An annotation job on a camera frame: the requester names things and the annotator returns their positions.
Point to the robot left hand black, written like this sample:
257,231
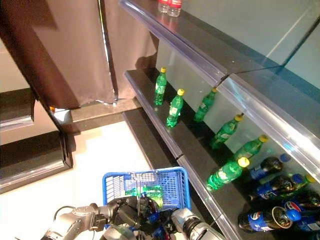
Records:
125,212

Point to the robot right hand black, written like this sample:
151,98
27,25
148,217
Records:
170,225

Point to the Pepsi cola bottle blue label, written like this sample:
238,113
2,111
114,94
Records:
265,191
292,206
262,172
310,226
257,218
153,217

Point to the blue plastic shopping basket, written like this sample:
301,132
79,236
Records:
175,182

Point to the robot right arm silver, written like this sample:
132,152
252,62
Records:
197,225

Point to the robot left arm silver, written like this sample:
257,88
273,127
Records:
75,222

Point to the small orange object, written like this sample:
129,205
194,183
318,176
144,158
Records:
52,108

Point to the brown backdrop curtain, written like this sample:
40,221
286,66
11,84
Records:
82,50

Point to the dark shelf end panel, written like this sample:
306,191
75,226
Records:
37,62

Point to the metal store shelf unit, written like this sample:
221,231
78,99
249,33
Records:
212,42

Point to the clear water bottle red label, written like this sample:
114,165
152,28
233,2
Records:
174,8
163,6

